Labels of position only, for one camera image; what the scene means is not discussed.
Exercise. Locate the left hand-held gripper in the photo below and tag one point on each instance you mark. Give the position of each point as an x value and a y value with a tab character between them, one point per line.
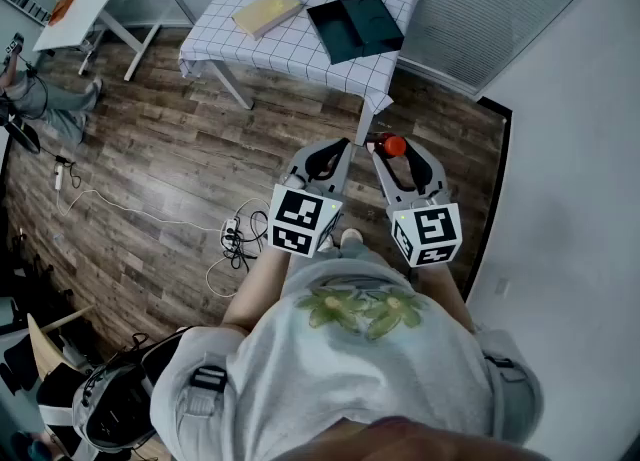
300	219

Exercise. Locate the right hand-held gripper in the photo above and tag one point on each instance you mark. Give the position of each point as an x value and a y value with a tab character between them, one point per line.
430	229

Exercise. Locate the small bottle with orange cap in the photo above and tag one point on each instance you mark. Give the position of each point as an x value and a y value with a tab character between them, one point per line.
395	146

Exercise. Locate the dark green box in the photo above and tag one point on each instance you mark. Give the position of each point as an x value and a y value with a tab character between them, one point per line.
372	19

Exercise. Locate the person's left forearm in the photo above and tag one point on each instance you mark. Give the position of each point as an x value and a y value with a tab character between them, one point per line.
255	289

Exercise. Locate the person's right forearm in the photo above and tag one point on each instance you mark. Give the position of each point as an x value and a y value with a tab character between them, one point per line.
445	294

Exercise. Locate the black box lid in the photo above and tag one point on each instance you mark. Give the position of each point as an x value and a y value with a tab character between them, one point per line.
331	34

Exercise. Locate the person's light shoe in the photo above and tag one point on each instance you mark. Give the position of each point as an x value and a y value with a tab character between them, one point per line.
351	235

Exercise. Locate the person's grey trousers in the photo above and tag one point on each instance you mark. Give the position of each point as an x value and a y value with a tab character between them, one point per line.
362	251

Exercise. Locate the white power strip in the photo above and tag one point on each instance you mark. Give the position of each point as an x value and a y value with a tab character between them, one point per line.
59	176
230	231

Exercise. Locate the white checked tablecloth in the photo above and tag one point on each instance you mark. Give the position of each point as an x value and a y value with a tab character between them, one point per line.
280	51

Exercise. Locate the yellow book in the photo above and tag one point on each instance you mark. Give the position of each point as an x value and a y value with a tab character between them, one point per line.
267	11

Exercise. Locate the person's white flower-print shirt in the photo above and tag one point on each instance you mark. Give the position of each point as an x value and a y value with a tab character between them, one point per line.
350	374

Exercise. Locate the white desk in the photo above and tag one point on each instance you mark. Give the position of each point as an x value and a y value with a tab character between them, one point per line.
85	9

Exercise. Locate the black stand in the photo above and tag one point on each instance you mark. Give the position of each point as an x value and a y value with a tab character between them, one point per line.
22	131

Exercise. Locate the orange item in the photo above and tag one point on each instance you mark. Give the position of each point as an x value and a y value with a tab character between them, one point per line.
62	8

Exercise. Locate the grey black backpack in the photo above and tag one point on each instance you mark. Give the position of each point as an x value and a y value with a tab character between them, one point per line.
115	399

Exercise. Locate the wooden chair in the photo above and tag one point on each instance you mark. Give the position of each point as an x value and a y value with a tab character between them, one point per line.
42	349

